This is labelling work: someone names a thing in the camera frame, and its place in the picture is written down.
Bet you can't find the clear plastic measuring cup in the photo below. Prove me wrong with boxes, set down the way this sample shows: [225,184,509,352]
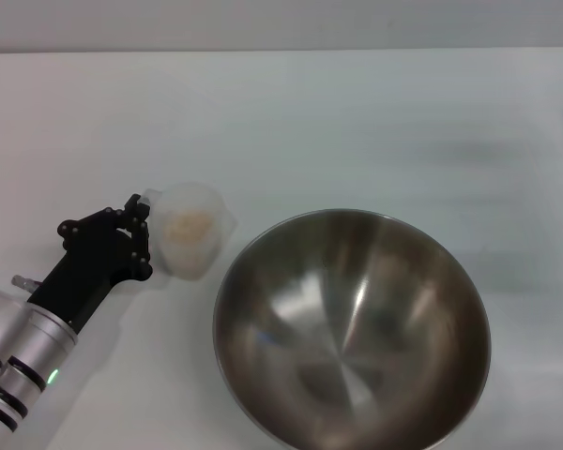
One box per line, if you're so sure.
[138,182,238,283]

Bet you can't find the white rice grains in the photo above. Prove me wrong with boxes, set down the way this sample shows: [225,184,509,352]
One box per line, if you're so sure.
[163,211,218,246]

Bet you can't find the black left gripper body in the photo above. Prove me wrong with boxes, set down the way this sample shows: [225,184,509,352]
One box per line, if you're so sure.
[26,226,154,337]

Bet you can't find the large stainless steel bowl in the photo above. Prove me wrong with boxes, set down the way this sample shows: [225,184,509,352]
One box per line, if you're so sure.
[212,208,493,450]

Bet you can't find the clear plug on left wrist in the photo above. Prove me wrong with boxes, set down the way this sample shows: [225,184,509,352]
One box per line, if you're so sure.
[10,275,42,295]

